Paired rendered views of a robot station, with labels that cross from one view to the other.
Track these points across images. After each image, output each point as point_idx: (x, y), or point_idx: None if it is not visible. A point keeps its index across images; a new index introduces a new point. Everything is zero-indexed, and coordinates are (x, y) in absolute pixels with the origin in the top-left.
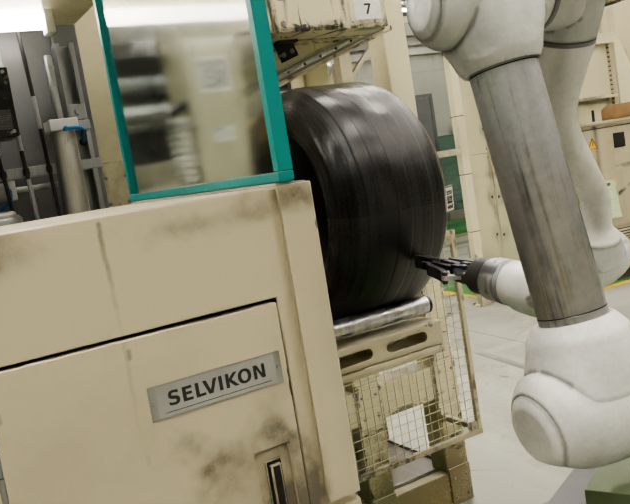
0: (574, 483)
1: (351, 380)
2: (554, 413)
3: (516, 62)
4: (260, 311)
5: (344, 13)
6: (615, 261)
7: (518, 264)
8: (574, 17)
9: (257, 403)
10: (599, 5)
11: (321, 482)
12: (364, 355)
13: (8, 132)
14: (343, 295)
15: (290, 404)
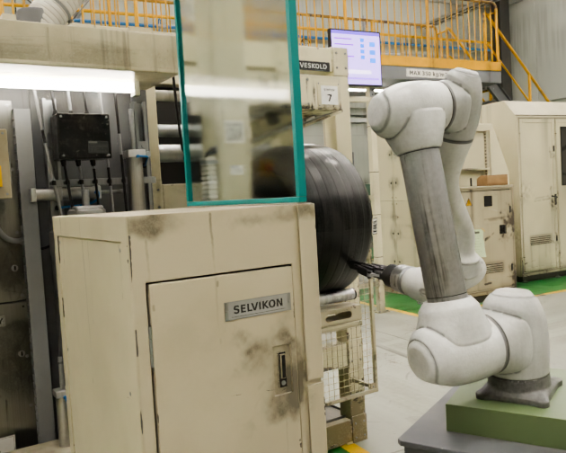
0: (439, 406)
1: None
2: (432, 350)
3: (427, 149)
4: (283, 270)
5: (314, 99)
6: (474, 273)
7: (416, 269)
8: (461, 127)
9: (277, 319)
10: (475, 121)
11: (304, 368)
12: None
13: (105, 155)
14: None
15: (293, 323)
